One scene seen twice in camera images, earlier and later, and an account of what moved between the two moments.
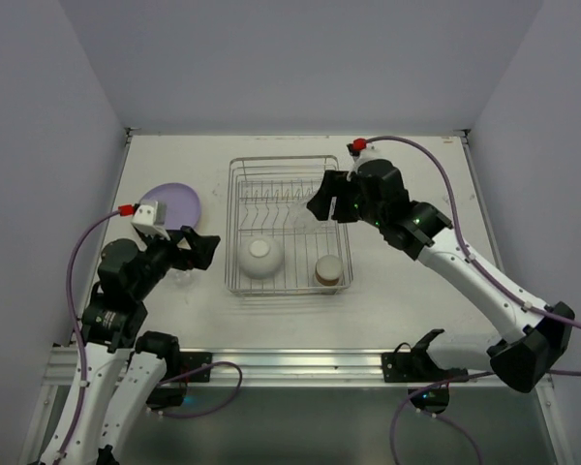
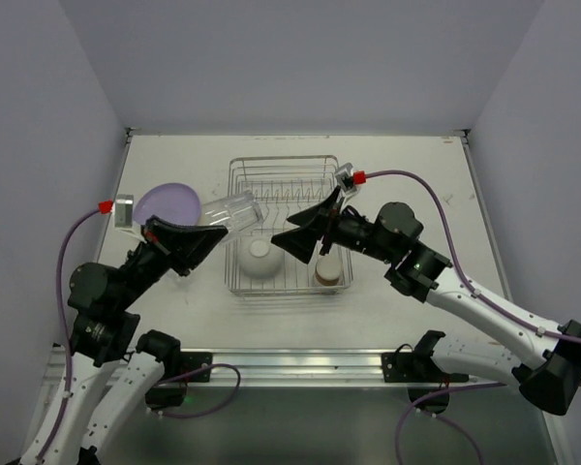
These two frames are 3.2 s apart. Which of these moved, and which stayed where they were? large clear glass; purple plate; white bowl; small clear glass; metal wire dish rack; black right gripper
Moved: large clear glass; black right gripper
Stayed: metal wire dish rack; white bowl; purple plate; small clear glass
